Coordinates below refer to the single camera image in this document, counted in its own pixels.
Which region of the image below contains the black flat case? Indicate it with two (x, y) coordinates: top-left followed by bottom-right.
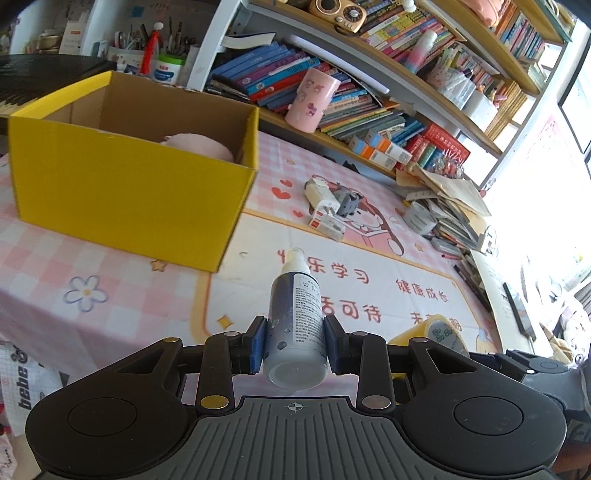
(502, 281), (537, 341)

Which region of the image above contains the white blue spray bottle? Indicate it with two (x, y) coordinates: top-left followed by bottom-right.
(262, 248), (331, 390)

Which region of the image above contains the yellow cardboard box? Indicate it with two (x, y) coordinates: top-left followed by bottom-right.
(7, 70), (260, 273)

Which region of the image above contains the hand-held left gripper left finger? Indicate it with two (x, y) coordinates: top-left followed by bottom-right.
(92, 315), (269, 414)

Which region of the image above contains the grey adapter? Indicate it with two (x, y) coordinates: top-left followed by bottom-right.
(336, 191), (365, 217)

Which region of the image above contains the retro wooden radio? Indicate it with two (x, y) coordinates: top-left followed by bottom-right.
(308, 0), (368, 34)

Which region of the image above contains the pile of papers and books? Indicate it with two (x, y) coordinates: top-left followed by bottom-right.
(394, 166), (559, 356)

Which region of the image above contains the clear holder with markers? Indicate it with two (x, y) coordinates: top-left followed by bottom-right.
(427, 48), (476, 109)

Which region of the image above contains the pen holder with pens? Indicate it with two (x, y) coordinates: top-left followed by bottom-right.
(111, 28), (148, 72)

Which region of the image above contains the yellow tape roll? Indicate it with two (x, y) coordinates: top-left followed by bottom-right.
(387, 314), (470, 358)

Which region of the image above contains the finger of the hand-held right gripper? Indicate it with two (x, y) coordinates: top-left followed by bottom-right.
(468, 349), (573, 377)

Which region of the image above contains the row of blue children's books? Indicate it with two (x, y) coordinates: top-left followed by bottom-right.
(205, 41), (416, 148)

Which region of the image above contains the red boxed book set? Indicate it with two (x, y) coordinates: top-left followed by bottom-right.
(406, 122), (472, 178)

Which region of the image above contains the picture frame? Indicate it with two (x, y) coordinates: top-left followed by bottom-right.
(558, 69), (591, 167)

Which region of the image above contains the stack of yellow notebooks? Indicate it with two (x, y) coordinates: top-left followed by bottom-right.
(484, 79), (528, 141)

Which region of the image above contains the white printed fabric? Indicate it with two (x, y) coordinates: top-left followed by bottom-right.
(0, 340), (70, 437)

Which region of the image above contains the white box red label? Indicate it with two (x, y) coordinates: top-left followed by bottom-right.
(59, 21), (88, 55)

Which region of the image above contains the white charger with red label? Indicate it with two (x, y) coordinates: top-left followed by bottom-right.
(308, 209), (347, 241)

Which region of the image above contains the pink cartoon cup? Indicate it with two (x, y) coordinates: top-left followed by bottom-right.
(284, 68), (341, 134)

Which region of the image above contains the orange blue white carton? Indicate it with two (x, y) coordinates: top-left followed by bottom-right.
(365, 130), (413, 162)
(348, 137), (398, 171)

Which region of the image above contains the pastel bottle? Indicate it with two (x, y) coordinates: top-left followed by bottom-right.
(406, 30), (438, 75)

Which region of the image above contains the white storage box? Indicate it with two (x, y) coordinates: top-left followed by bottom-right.
(463, 85), (499, 132)

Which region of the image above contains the wall poster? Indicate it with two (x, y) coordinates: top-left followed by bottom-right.
(526, 115), (585, 185)

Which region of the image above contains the white jar green lid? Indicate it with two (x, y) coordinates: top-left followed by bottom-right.
(154, 54), (187, 86)

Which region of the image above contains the row of colourful paperback books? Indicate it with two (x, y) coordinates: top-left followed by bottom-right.
(358, 0), (458, 58)

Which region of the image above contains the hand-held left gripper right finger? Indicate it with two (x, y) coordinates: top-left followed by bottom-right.
(323, 315), (504, 413)

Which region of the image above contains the pink plush toy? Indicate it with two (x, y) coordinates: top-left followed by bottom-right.
(159, 132), (236, 162)

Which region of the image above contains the black electronic keyboard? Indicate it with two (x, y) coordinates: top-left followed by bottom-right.
(0, 54), (116, 118)

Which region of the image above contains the pink checked cloth desktop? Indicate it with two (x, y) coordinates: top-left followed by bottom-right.
(0, 134), (509, 384)

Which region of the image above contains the red tassel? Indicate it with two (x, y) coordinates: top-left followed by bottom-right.
(140, 21), (163, 77)

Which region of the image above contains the white frame wooden shelf unit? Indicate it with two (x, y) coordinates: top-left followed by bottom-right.
(0, 0), (578, 185)

